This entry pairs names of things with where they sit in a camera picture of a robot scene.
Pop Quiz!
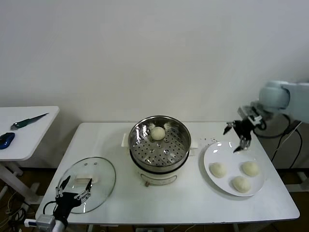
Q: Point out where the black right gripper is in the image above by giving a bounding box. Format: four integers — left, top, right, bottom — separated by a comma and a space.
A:
223, 119, 254, 153

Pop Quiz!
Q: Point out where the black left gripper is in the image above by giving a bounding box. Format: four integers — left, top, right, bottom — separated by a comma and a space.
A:
54, 175, 94, 218

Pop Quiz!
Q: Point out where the round glass pot lid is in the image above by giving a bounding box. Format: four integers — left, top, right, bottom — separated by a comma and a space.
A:
58, 157, 117, 215

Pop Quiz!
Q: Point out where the steamed white baozi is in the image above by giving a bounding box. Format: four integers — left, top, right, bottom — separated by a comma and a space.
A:
232, 175, 251, 193
209, 162, 227, 179
241, 161, 261, 177
151, 126, 166, 141

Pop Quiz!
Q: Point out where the stainless steel steamer basket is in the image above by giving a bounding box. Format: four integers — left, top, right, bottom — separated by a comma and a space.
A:
122, 116, 199, 173

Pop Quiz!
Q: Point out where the round white plate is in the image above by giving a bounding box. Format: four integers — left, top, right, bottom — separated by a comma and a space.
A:
203, 141, 266, 197

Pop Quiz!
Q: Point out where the white side table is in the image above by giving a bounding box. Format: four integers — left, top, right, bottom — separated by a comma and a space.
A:
0, 105, 60, 203

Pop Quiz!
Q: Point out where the white table foot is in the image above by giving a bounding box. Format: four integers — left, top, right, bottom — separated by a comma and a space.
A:
284, 171, 309, 193

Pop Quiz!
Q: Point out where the white electric cooker base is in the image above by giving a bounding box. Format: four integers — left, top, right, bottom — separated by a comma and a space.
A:
130, 145, 191, 188

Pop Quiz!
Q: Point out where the blue computer mouse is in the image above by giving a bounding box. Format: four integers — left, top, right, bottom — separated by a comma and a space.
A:
0, 132, 15, 150

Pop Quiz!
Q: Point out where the white power strip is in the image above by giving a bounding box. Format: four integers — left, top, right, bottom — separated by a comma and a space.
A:
135, 227, 165, 232

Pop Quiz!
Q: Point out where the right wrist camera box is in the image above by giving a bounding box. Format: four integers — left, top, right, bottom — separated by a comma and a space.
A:
238, 104, 263, 124

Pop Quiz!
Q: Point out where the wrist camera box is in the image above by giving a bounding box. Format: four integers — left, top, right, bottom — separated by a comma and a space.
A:
24, 214, 56, 229
238, 104, 263, 124

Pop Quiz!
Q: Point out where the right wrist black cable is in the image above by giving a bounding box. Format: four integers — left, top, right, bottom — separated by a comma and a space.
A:
253, 113, 292, 139

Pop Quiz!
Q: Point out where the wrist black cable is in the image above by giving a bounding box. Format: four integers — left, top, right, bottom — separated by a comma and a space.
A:
42, 200, 58, 218
253, 113, 292, 139

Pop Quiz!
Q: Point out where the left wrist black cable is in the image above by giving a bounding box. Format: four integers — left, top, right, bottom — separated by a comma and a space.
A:
42, 200, 58, 218

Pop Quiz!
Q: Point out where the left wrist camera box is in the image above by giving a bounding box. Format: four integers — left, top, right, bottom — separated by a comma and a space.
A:
24, 214, 56, 229

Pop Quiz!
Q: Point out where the thin white cable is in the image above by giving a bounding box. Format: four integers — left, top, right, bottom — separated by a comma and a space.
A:
272, 120, 303, 160

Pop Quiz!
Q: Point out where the black cable with adapter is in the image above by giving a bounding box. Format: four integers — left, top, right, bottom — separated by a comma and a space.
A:
271, 119, 304, 170

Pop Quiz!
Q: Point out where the black floor cable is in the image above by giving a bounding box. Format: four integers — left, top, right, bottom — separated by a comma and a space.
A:
4, 206, 28, 232

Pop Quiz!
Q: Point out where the knife with green handle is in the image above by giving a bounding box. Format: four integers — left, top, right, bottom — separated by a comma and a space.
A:
10, 112, 50, 131

